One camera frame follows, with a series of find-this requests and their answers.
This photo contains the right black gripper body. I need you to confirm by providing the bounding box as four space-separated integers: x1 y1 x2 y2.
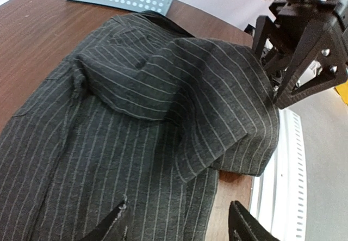
268 0 347 51

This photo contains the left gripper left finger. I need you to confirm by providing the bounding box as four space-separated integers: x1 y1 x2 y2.
95 196 129 240

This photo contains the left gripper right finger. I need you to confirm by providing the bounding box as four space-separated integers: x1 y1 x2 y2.
228 201 278 241

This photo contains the aluminium front rail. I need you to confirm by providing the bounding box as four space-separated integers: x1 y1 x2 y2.
250 109 307 240

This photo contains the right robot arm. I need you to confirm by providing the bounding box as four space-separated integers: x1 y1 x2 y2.
252 0 347 109

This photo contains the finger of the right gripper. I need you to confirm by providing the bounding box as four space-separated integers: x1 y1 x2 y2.
274 23 347 109
252 16 277 67

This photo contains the black pinstriped long sleeve shirt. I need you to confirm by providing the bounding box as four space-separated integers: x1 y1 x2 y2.
1 11 279 240

